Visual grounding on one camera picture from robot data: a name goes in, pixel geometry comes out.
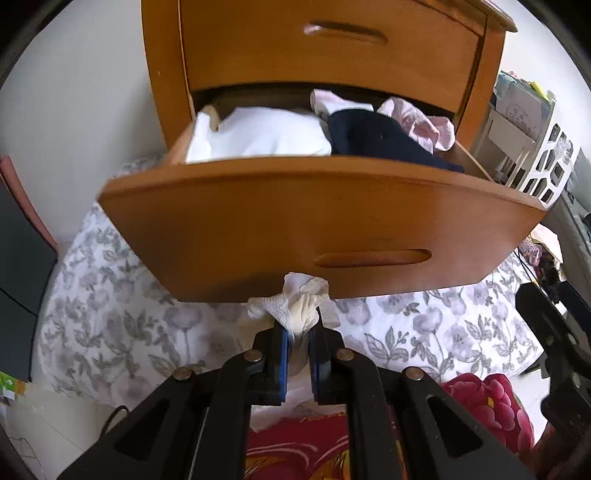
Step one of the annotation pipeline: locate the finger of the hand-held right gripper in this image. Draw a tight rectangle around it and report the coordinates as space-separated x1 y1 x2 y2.
515 281 591 430

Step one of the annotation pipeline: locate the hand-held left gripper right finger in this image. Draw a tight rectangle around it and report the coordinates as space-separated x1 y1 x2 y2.
307 323 539 480

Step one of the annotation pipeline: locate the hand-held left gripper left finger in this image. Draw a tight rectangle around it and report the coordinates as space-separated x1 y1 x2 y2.
58 323 296 480

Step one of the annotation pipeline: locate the white mesh underwear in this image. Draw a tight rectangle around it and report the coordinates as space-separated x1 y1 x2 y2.
247 272 340 376

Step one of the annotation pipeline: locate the wooden drawer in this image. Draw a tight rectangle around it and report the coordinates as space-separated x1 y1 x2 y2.
97 117 551 304
178 0 489 114

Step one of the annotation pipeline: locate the white garment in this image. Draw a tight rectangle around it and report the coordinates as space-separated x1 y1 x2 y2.
185 106 333 163

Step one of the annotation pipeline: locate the navy underwear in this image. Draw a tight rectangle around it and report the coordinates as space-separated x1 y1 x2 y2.
325 110 466 174

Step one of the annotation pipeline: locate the pink garment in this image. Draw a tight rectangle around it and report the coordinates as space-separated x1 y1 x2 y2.
376 96 455 155

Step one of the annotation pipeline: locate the closed wooden drawer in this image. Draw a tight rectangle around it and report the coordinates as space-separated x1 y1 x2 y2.
178 0 489 114

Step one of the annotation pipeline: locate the black cloth bundle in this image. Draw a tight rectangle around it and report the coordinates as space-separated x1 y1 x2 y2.
536 251 568 302

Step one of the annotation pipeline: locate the red floral blanket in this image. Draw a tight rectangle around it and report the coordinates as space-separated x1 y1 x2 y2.
245 373 536 480

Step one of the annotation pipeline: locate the colourful packet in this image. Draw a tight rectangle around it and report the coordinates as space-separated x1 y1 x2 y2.
518 237 543 269

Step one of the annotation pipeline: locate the grey floral bed sheet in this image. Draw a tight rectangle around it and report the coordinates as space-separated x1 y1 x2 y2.
37 154 546 402

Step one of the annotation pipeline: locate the cream small shelf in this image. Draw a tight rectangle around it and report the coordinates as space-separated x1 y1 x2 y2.
471 108 541 190

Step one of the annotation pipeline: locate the green yellow packet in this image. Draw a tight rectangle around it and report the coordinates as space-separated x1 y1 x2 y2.
0 371 29 403

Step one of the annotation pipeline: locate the light blue plastic bag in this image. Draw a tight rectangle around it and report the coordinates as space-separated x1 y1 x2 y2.
495 71 519 107

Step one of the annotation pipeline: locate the dark cabinet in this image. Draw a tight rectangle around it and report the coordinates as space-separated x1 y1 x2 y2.
0 154 58 384

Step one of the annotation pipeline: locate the black floor cable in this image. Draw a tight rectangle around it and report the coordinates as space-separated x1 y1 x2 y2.
99 404 131 435

